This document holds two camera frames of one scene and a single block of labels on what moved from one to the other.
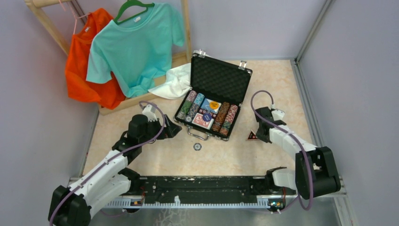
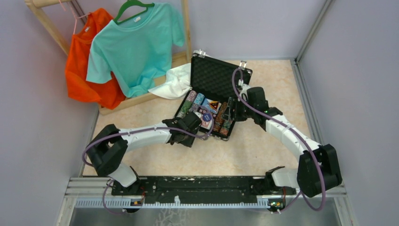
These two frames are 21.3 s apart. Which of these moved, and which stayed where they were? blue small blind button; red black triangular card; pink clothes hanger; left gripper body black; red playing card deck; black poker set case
Moved: red black triangular card; left gripper body black
Stayed: pink clothes hanger; red playing card deck; blue small blind button; black poker set case
